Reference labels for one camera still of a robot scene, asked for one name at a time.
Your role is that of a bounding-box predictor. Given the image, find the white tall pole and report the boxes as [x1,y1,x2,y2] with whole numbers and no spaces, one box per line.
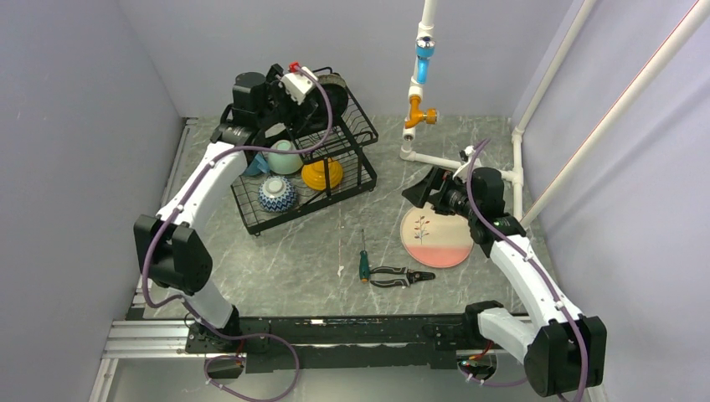
[521,1,709,227]

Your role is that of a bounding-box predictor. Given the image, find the green handled screwdriver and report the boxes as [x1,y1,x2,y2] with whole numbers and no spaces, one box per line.
[358,229,370,283]

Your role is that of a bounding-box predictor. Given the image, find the pink rimmed ceramic plate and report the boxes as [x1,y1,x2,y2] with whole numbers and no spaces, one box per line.
[400,204,474,269]

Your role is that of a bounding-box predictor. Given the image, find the speckled grey ceramic plate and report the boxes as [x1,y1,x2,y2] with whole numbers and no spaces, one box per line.
[317,74,347,89]

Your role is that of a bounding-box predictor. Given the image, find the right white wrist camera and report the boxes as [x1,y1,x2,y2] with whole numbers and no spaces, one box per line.
[453,146,482,182]

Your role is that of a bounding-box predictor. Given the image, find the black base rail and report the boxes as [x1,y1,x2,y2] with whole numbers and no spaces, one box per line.
[184,312,525,374]

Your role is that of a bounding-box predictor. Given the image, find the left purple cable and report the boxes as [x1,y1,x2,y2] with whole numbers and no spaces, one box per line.
[141,65,334,402]

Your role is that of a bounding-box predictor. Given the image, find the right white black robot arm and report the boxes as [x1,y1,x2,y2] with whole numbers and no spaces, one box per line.
[402,167,607,400]

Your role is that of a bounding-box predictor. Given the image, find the aluminium side rail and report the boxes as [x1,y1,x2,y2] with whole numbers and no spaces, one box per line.
[88,117,199,402]

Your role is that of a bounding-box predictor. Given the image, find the black ceramic plate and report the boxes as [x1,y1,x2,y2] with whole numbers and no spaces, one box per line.
[310,81,348,121]

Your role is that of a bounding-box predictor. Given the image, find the blue cylinder on pipe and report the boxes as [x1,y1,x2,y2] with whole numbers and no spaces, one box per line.
[414,35,435,85]

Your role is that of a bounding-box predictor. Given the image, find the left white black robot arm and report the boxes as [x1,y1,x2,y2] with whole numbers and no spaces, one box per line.
[133,63,335,352]

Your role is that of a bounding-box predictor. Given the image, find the mint green ceramic bowl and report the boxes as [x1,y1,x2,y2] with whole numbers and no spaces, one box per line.
[266,139,303,175]

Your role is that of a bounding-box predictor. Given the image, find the black grey pliers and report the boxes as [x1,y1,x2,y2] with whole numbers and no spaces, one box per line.
[369,266,436,288]

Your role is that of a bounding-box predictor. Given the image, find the red patterned ceramic bowl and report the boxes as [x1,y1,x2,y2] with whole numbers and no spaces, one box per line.
[258,176,298,213]

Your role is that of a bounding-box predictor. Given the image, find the black wire dish rack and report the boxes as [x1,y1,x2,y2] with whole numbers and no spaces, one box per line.
[231,67,378,236]

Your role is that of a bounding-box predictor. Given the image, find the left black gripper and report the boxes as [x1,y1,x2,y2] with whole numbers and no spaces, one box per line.
[257,64,317,132]

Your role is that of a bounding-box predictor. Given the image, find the blue floral ceramic mug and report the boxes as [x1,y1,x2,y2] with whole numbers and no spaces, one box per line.
[242,153,270,177]

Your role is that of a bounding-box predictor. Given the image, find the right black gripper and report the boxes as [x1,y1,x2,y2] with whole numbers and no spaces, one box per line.
[403,165,480,220]

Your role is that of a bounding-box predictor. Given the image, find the orange pipe valve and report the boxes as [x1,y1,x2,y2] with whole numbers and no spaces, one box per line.
[404,94,439,129]

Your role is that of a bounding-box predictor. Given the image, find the yellow ribbed ceramic bowl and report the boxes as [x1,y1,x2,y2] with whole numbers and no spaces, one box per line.
[301,158,344,191]

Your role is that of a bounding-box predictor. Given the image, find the white PVC pipe frame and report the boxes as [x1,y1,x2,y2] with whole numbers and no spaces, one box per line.
[399,0,597,223]

